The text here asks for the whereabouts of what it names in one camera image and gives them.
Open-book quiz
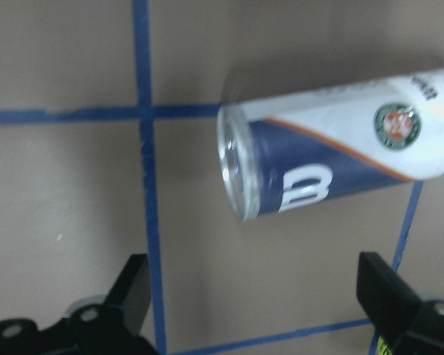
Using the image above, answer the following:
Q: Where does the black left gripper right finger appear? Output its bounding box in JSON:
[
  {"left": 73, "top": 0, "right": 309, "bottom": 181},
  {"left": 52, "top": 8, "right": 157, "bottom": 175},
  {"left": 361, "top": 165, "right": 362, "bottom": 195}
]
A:
[{"left": 357, "top": 251, "right": 429, "bottom": 348}]

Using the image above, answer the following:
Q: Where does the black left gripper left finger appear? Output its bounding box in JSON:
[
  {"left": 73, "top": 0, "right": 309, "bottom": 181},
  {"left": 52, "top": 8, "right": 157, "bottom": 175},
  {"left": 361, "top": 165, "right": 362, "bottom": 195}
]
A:
[{"left": 104, "top": 254, "right": 151, "bottom": 336}]

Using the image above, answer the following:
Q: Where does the white blue tennis ball can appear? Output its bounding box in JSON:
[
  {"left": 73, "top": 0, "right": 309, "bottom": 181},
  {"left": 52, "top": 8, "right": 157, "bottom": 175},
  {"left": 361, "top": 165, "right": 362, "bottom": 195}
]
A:
[{"left": 217, "top": 68, "right": 444, "bottom": 221}]

